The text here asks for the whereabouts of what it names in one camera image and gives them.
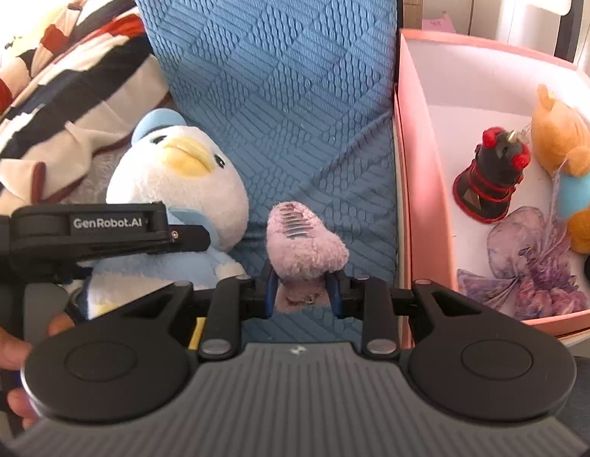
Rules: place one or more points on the black and red toy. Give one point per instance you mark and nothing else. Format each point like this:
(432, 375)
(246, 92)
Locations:
(495, 176)

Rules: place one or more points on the striped blanket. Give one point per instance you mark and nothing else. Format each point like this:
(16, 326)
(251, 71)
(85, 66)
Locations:
(71, 85)

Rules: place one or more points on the white and blue duck plush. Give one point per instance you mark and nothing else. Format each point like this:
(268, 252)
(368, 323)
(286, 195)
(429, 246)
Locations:
(181, 185)

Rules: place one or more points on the pink box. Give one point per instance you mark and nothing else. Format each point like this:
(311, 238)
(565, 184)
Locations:
(418, 176)

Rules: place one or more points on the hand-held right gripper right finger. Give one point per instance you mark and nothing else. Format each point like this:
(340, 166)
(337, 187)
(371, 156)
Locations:
(336, 295)

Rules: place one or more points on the brown bear plush toy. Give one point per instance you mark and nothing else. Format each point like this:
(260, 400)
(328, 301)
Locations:
(561, 138)

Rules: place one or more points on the person's left hand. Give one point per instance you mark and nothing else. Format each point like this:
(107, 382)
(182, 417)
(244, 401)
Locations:
(7, 347)

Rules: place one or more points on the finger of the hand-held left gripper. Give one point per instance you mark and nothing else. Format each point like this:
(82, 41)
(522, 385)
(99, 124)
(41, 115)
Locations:
(190, 239)

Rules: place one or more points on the pink fluffy hair clip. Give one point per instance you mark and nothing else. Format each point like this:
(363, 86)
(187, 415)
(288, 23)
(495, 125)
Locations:
(304, 243)

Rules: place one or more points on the blue quilted chair cushion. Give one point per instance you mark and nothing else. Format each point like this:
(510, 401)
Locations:
(285, 104)

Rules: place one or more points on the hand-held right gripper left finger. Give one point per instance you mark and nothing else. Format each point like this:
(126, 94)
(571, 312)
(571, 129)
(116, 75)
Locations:
(271, 290)

